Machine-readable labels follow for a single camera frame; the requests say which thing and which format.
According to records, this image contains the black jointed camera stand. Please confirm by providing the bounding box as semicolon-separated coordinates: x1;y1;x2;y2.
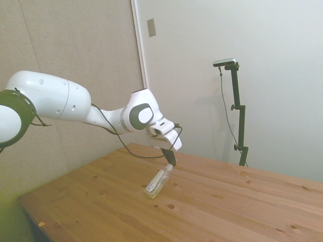
224;63;249;167

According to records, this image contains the grey stereo camera bar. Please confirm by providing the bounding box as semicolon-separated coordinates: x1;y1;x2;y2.
212;57;238;68

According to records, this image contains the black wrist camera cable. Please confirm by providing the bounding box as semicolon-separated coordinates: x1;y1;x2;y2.
90;103;184;160

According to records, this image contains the white vertical wall trim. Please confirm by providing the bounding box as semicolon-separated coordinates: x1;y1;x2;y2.
130;0;150;90

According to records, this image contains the grey wall switch plate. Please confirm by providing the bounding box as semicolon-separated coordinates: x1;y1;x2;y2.
147;18;156;38

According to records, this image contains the clear sanitizer pump bottle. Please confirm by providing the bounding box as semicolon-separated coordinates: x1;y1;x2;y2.
143;163;175;200

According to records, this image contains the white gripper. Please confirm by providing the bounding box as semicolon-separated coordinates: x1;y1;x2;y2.
147;127;183;167

